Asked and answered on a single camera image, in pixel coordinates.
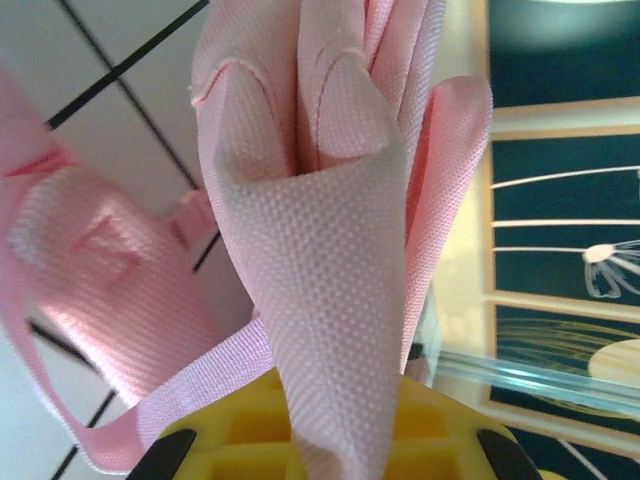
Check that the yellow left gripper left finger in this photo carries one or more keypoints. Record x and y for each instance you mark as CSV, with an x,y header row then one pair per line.
x,y
240,430

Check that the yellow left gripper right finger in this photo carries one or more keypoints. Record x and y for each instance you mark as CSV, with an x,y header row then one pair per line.
x,y
440,435

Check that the pink student backpack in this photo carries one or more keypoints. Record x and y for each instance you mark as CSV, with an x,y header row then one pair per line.
x,y
325,250

